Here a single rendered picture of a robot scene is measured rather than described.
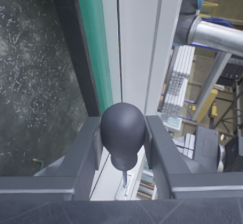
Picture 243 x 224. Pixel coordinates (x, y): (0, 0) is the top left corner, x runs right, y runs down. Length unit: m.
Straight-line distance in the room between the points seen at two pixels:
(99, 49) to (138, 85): 0.10
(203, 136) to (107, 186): 0.26
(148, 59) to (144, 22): 0.05
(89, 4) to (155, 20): 0.07
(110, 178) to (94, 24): 0.24
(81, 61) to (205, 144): 0.34
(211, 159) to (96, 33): 0.36
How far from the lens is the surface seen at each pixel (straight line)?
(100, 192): 0.32
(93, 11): 0.18
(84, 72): 0.23
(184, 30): 1.05
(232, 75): 4.82
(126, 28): 0.22
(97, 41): 0.20
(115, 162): 0.18
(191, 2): 1.03
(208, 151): 0.45
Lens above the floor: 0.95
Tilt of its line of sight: 14 degrees down
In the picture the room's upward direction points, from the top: 106 degrees clockwise
